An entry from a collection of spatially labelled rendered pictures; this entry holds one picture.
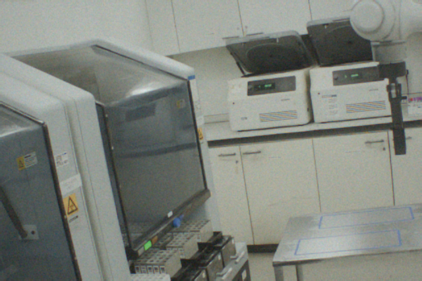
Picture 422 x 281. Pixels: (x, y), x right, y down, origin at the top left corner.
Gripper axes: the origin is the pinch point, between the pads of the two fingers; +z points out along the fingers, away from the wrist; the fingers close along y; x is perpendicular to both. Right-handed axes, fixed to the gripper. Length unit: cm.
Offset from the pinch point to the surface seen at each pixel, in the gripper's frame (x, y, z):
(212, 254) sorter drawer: 67, 22, 39
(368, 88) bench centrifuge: 27, 220, 10
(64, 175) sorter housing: 75, -38, -6
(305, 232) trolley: 38, 39, 38
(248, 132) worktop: 111, 217, 31
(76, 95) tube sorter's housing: 77, -25, -24
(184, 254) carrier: 74, 15, 36
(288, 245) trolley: 41, 27, 38
